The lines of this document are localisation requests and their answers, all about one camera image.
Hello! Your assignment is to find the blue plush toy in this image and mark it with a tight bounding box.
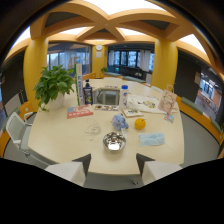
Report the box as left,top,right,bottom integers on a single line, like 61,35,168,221
111,113,130,132

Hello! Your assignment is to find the small illustrated book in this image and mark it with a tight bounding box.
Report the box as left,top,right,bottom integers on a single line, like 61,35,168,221
121,108,145,119

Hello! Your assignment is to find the tall white green box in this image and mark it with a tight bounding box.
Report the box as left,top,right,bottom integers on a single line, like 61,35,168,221
74,63,86,107

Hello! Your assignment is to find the flat colourful card pack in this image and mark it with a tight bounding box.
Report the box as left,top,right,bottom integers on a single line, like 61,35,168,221
94,104,120,112

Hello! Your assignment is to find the white office chair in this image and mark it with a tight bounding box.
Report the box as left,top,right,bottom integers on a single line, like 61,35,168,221
5,111,35,157

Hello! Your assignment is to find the pink paper gift bag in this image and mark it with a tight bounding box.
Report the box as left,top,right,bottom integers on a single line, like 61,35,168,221
157,84,178,115

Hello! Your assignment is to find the white bottle blue cap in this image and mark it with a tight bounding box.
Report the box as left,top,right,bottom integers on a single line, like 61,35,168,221
118,84,129,110

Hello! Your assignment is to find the light blue face mask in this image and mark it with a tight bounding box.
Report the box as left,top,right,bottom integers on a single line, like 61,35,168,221
137,132,166,148

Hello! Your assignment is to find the dark blue pump bottle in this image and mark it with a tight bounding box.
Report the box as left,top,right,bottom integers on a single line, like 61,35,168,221
83,79,94,106

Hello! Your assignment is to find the orange fruit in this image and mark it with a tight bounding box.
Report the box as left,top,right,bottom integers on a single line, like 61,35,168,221
134,117,147,131

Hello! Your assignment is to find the orange wooden chair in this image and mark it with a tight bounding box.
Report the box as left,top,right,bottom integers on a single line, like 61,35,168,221
18,100,35,122

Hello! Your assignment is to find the small blue card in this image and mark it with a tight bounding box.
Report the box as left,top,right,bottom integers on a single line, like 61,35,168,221
163,113,175,124

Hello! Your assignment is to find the white earphone cable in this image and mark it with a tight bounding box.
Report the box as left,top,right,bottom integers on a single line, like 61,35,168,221
84,118,102,140

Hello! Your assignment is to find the green potted plant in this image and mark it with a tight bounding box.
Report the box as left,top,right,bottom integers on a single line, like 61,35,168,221
33,64,77,112

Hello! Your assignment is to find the white printed tote bag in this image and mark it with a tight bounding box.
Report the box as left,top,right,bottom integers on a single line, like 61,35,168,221
126,93,168,115

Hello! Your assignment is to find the steel bowl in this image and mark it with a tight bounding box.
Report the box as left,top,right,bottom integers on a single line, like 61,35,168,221
102,131,127,152

